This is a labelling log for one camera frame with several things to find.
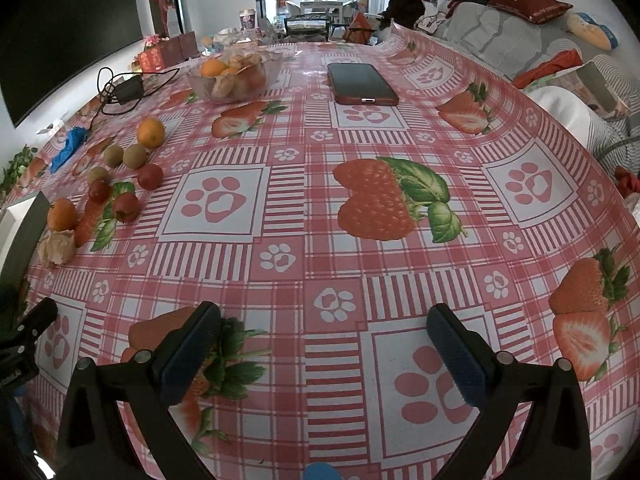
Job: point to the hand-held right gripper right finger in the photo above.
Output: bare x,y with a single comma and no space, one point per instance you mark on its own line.
460,360

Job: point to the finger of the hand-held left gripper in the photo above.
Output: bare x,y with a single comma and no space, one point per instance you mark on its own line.
37,317

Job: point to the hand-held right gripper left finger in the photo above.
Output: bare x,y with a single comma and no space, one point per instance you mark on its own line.
187,360

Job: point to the single physalis husk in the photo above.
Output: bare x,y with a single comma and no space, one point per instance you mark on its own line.
56,249

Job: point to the orange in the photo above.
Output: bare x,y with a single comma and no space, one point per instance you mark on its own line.
150,133
62,214
214,68

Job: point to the brown kiwi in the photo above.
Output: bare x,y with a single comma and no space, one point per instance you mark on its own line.
99,175
114,156
135,155

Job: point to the clear glass bowl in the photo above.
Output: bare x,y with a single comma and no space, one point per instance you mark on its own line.
200,86

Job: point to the white box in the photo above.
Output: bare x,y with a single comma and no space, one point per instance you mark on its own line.
15,232

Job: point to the green plant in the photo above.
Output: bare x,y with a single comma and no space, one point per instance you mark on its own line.
15,170

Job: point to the blue crumpled cloth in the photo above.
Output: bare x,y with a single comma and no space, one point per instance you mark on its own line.
67,150

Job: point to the red checked strawberry tablecloth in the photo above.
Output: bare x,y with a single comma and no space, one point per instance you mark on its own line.
320,240

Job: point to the black power adapter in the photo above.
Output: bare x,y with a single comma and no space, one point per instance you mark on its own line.
129,89

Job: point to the white cloth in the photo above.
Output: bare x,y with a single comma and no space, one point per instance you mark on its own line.
575,115

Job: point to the bright red gift box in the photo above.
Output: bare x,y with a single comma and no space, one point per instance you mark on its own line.
150,58

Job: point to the black television screen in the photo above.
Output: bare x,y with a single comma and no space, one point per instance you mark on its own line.
65,35

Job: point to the pile of dried physalis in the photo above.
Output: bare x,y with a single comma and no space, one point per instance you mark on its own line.
245,62

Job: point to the red cloth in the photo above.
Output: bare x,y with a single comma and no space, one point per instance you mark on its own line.
550,67

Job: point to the dark red gift box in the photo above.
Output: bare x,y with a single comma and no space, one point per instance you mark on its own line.
181,45

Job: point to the grey striped blanket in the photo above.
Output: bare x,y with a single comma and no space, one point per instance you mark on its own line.
500,35

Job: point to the white and purple cup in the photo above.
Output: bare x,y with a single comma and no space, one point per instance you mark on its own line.
247,19

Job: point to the dark coat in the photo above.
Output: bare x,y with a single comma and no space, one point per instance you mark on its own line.
405,10

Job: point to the yellow and blue plush toy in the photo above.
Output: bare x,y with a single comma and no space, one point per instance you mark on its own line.
592,30

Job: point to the red printed pillow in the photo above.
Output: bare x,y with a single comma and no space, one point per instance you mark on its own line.
530,5

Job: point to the white dining table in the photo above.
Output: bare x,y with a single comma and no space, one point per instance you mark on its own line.
322,6

